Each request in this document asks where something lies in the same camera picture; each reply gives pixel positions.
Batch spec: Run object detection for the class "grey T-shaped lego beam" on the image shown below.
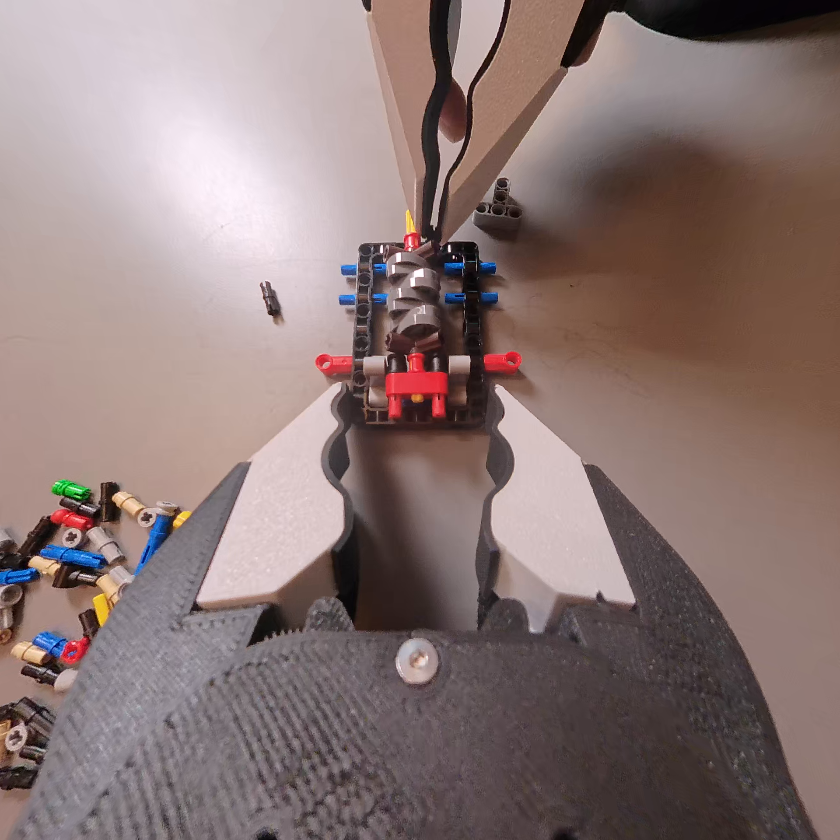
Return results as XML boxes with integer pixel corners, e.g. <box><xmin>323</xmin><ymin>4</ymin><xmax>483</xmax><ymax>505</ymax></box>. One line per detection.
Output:
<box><xmin>474</xmin><ymin>177</ymin><xmax>522</xmax><ymax>231</ymax></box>

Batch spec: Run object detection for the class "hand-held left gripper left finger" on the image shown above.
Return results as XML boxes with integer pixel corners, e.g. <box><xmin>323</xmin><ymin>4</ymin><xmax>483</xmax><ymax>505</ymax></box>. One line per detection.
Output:
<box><xmin>196</xmin><ymin>384</ymin><xmax>358</xmax><ymax>618</ymax></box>

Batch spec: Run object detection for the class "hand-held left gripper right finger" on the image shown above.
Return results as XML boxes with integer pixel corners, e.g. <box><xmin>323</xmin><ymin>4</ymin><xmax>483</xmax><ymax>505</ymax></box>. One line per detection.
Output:
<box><xmin>481</xmin><ymin>384</ymin><xmax>637</xmax><ymax>634</ymax></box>

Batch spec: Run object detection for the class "person's right hand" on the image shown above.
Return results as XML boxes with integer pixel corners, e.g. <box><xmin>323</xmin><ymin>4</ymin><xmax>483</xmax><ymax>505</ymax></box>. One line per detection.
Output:
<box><xmin>438</xmin><ymin>84</ymin><xmax>469</xmax><ymax>143</ymax></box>

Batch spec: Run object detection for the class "black lego chassis frame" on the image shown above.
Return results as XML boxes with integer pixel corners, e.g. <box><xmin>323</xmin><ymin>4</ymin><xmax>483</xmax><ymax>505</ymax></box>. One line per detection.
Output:
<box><xmin>315</xmin><ymin>210</ymin><xmax>523</xmax><ymax>429</ymax></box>

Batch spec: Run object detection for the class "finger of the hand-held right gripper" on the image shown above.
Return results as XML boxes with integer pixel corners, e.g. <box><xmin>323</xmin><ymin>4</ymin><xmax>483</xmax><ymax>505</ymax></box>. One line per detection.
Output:
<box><xmin>435</xmin><ymin>0</ymin><xmax>586</xmax><ymax>242</ymax></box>
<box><xmin>366</xmin><ymin>0</ymin><xmax>454</xmax><ymax>231</ymax></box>

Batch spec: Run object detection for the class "pile of small lego connectors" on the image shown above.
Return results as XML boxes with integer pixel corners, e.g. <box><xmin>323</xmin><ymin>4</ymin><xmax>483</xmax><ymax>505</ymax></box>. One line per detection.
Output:
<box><xmin>0</xmin><ymin>479</ymin><xmax>193</xmax><ymax>791</ymax></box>

